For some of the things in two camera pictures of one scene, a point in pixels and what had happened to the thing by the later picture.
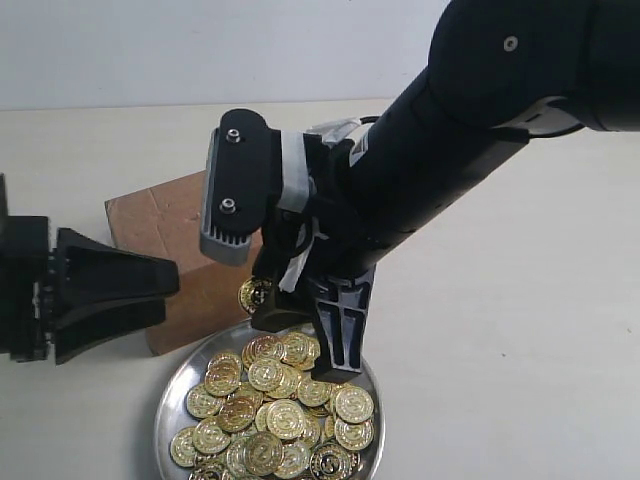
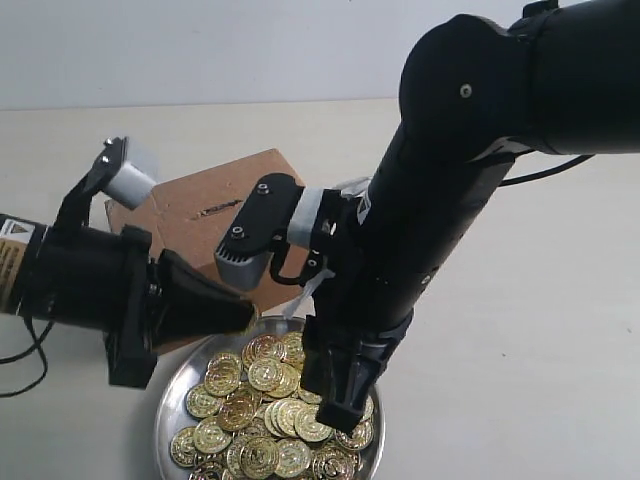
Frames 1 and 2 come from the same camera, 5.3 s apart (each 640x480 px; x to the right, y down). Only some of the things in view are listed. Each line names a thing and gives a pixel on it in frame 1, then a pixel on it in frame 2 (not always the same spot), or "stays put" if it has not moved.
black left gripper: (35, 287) → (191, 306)
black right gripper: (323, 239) → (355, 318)
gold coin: (252, 293) → (251, 325)
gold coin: (222, 378) stays put
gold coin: (182, 448) stays put
